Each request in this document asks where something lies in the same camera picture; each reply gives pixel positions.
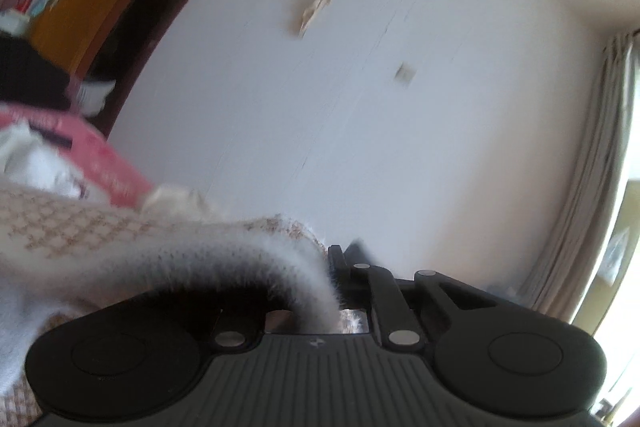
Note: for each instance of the pink checkered knit sweater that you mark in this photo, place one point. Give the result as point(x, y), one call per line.
point(61, 256)

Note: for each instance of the pink floral bed blanket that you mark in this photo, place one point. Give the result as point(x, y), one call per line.
point(86, 149)

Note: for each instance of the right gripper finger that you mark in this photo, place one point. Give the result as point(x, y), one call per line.
point(364, 285)

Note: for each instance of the white fluffy garment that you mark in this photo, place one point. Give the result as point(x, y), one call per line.
point(29, 161)

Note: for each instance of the wall light switch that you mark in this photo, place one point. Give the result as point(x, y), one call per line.
point(405, 74)

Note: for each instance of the beige window curtain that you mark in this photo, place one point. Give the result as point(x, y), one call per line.
point(565, 268)

